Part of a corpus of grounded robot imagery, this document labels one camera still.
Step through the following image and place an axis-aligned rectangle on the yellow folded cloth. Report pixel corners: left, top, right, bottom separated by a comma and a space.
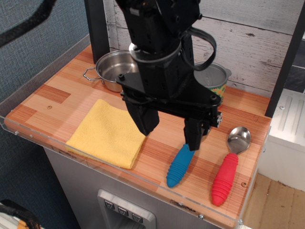
66, 99, 145, 169

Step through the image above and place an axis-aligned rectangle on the toy food can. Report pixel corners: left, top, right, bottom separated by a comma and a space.
194, 63, 232, 103

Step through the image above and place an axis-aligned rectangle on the black and orange object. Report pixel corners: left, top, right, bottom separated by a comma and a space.
0, 199, 42, 229

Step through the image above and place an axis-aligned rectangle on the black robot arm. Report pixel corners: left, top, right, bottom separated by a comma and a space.
116, 0, 221, 151

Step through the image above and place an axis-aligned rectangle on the small steel pot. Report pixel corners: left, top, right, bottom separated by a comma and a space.
83, 50, 139, 93

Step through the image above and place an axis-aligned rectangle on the blue handled fork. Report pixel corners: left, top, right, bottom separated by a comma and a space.
166, 136, 207, 188

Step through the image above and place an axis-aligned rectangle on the dark left post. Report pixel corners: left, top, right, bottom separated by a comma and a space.
84, 0, 110, 63

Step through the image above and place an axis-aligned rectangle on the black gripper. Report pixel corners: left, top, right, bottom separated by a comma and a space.
116, 55, 222, 151

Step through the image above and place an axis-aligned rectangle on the white toy furniture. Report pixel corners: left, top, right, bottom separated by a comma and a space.
258, 89, 305, 191

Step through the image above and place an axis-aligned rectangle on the grey toy fridge cabinet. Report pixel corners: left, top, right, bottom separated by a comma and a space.
44, 148, 217, 229

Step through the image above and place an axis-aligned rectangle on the black braided cable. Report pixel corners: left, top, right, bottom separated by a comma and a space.
0, 0, 58, 48

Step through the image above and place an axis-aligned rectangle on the dark post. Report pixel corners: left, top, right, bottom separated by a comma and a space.
265, 1, 305, 118
84, 0, 110, 63

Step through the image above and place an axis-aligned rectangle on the red handled spoon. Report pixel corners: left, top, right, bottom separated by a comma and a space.
211, 126, 251, 206

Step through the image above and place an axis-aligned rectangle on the clear acrylic guard rail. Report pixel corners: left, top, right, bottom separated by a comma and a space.
0, 37, 271, 229

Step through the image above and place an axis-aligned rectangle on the dark right post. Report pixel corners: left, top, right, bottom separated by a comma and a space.
265, 1, 305, 118

